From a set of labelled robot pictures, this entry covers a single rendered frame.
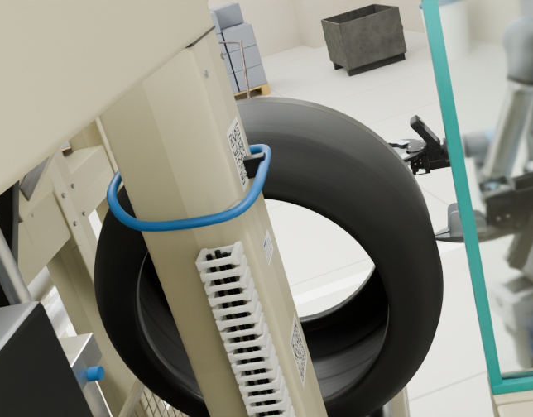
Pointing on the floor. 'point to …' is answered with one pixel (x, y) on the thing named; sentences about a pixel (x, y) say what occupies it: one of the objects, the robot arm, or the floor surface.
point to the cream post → (275, 313)
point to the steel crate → (365, 38)
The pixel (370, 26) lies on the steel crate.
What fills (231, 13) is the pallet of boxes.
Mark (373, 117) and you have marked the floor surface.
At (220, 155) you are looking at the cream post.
